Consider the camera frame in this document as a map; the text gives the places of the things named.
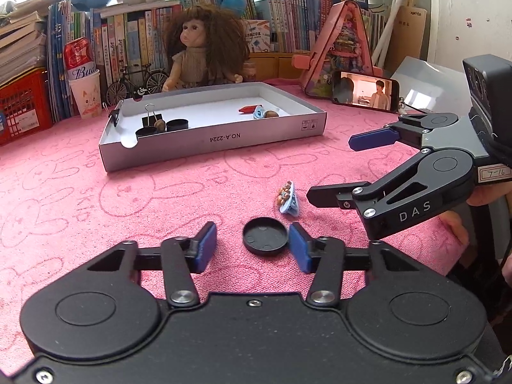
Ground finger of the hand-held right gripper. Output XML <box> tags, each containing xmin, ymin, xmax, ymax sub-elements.
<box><xmin>307</xmin><ymin>152</ymin><xmax>432</xmax><ymax>219</ymax></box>
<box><xmin>349</xmin><ymin>113</ymin><xmax>460</xmax><ymax>152</ymax></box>

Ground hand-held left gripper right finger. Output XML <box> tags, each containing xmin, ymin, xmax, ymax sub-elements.
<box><xmin>289</xmin><ymin>222</ymin><xmax>419</xmax><ymax>308</ymax></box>

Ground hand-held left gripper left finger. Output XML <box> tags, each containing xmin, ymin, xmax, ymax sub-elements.
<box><xmin>86</xmin><ymin>221</ymin><xmax>219</xmax><ymax>308</ymax></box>

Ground blue hair clip with beads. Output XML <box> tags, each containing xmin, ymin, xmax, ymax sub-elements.
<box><xmin>275</xmin><ymin>181</ymin><xmax>300</xmax><ymax>216</ymax></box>

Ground white cardboard box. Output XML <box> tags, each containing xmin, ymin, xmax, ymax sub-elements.
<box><xmin>98</xmin><ymin>81</ymin><xmax>326</xmax><ymax>172</ymax></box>

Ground large black binder clip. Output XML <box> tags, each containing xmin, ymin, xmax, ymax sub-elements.
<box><xmin>142</xmin><ymin>104</ymin><xmax>163</xmax><ymax>129</ymax></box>

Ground person's right hand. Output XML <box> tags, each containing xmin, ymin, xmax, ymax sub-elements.
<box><xmin>438</xmin><ymin>182</ymin><xmax>510</xmax><ymax>246</ymax></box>

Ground black smartphone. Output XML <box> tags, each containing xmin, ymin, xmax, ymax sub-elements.
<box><xmin>332</xmin><ymin>70</ymin><xmax>401</xmax><ymax>113</ymax></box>

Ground clear plastic folder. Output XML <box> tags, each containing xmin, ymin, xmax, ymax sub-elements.
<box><xmin>390</xmin><ymin>56</ymin><xmax>476</xmax><ymax>118</ymax></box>

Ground pink triangular toy house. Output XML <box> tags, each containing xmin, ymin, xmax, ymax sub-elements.
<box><xmin>291</xmin><ymin>0</ymin><xmax>385</xmax><ymax>99</ymax></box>

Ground brown cardboard board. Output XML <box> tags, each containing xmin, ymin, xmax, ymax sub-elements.
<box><xmin>384</xmin><ymin>6</ymin><xmax>428</xmax><ymax>75</ymax></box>

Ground wooden drawer box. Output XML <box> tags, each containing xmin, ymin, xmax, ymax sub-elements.
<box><xmin>246</xmin><ymin>52</ymin><xmax>316</xmax><ymax>83</ymax></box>

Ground pink rabbit print towel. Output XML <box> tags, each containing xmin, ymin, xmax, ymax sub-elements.
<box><xmin>0</xmin><ymin>78</ymin><xmax>468</xmax><ymax>300</ymax></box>

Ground long row of upright books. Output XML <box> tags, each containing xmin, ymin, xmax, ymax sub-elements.
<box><xmin>182</xmin><ymin>0</ymin><xmax>385</xmax><ymax>54</ymax></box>

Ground colourful small carton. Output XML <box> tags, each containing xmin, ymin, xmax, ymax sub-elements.
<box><xmin>242</xmin><ymin>19</ymin><xmax>270</xmax><ymax>52</ymax></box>

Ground small black binder clip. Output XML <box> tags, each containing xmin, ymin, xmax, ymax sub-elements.
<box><xmin>103</xmin><ymin>102</ymin><xmax>123</xmax><ymax>128</ymax></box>

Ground miniature black bicycle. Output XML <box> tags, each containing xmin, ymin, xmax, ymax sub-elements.
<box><xmin>106</xmin><ymin>63</ymin><xmax>171</xmax><ymax>107</ymax></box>

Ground doll with curly brown hair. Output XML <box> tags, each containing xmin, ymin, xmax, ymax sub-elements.
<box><xmin>162</xmin><ymin>6</ymin><xmax>251</xmax><ymax>91</ymax></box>

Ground white paper cup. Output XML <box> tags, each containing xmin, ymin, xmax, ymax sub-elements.
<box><xmin>68</xmin><ymin>70</ymin><xmax>102</xmax><ymax>120</ymax></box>

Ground red beer can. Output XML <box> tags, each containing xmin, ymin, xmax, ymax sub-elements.
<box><xmin>63</xmin><ymin>37</ymin><xmax>96</xmax><ymax>81</ymax></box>

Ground large red plastic basket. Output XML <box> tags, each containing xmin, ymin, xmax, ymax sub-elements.
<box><xmin>0</xmin><ymin>68</ymin><xmax>54</xmax><ymax>147</ymax></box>

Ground row of thin blue books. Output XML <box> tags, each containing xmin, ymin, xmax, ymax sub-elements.
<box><xmin>47</xmin><ymin>3</ymin><xmax>75</xmax><ymax>123</ymax></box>

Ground stack of books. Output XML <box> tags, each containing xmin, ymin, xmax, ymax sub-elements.
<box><xmin>0</xmin><ymin>0</ymin><xmax>49</xmax><ymax>84</ymax></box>

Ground white plastic pipe frame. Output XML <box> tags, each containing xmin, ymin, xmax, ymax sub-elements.
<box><xmin>372</xmin><ymin>0</ymin><xmax>411</xmax><ymax>68</ymax></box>

